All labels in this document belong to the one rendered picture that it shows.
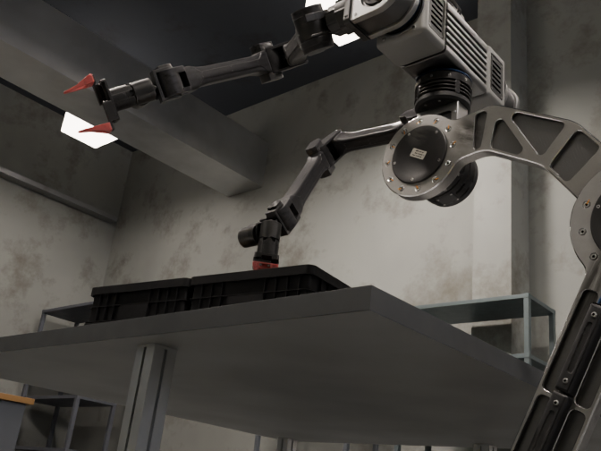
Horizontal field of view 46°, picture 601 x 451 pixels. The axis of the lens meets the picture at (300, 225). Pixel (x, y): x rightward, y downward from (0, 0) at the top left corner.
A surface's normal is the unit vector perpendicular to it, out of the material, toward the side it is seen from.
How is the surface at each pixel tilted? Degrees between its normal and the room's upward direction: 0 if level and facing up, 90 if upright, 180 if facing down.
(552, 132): 90
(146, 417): 90
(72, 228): 90
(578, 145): 90
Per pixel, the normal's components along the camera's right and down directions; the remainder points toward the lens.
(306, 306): -0.65, -0.35
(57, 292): 0.75, -0.17
